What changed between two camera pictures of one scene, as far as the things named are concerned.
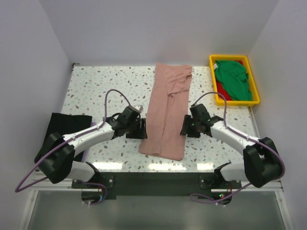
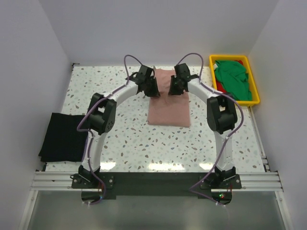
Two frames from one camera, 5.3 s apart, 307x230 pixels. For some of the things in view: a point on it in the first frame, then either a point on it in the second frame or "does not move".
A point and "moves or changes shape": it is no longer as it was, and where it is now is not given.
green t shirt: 233,77 does not move
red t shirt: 223,92 does not move
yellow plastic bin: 255,99 does not move
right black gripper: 191,129 → 177,83
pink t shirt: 168,106 moves or changes shape
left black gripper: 136,129 → 148,84
